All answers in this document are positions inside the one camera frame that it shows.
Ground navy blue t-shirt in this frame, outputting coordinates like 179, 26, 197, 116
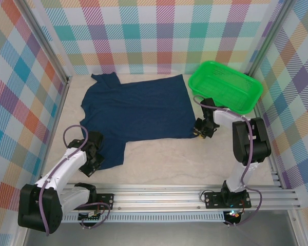
79, 73, 200, 171

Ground green plastic basket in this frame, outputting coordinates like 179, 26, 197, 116
187, 60, 263, 115

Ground small circuit board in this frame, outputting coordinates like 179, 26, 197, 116
78, 211, 104, 221
224, 210, 242, 224

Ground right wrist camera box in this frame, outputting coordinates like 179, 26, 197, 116
200, 98, 217, 115

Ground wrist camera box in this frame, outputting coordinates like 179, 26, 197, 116
200, 98, 217, 115
88, 131, 104, 149

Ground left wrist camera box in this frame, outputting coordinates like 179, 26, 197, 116
88, 131, 104, 149

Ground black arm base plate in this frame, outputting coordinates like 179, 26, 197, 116
204, 191, 252, 209
87, 193, 115, 211

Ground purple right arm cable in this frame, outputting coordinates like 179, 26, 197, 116
192, 94, 262, 228

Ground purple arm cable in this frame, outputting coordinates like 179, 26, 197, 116
38, 125, 111, 236
192, 94, 262, 228

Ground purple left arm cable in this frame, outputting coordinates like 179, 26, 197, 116
38, 125, 111, 236

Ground aluminium mounting rail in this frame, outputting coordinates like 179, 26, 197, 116
17, 183, 302, 213

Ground slotted grey cable duct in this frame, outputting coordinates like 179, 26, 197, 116
63, 214, 225, 223

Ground aluminium frame post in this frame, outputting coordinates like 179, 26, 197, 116
245, 0, 293, 76
20, 0, 70, 84

